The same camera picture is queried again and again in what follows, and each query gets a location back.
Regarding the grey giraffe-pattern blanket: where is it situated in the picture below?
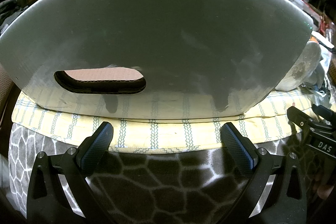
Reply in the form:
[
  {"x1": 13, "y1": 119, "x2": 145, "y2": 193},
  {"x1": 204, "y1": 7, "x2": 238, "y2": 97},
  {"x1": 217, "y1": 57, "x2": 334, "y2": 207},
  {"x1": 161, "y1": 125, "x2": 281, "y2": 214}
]
[{"x1": 8, "y1": 124, "x2": 318, "y2": 224}]

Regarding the yellow striped cushion pad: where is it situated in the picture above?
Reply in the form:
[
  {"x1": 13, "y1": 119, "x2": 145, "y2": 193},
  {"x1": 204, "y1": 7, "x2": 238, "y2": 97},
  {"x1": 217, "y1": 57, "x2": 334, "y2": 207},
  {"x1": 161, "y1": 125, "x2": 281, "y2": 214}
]
[{"x1": 12, "y1": 88, "x2": 315, "y2": 155}]

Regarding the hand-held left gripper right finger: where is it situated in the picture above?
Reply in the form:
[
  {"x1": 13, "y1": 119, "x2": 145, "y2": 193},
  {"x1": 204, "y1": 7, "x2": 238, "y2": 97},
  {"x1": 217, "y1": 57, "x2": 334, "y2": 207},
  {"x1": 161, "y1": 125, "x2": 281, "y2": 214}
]
[{"x1": 220, "y1": 122, "x2": 307, "y2": 224}]

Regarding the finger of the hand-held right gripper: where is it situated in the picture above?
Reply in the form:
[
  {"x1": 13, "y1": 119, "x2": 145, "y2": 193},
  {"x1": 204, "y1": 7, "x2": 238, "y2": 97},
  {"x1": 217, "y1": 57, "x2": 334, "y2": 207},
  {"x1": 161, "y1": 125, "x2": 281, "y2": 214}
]
[
  {"x1": 311, "y1": 104, "x2": 336, "y2": 123},
  {"x1": 287, "y1": 106, "x2": 316, "y2": 136}
]

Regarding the crumpled white plastic bag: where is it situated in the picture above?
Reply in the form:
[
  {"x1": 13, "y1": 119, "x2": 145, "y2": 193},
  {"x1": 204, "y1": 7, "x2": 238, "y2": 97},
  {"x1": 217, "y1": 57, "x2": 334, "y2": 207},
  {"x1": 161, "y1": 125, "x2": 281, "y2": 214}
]
[{"x1": 312, "y1": 30, "x2": 336, "y2": 109}]

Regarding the grey cardboard box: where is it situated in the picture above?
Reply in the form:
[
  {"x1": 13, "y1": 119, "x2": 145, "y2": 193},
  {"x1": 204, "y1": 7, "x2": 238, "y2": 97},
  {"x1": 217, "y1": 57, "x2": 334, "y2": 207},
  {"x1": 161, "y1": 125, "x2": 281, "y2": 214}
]
[{"x1": 0, "y1": 0, "x2": 314, "y2": 119}]

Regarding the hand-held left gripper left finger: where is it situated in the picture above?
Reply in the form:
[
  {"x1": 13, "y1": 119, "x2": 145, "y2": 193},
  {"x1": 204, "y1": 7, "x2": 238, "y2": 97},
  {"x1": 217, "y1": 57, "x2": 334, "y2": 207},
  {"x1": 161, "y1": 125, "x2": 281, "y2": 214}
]
[{"x1": 26, "y1": 121, "x2": 114, "y2": 224}]

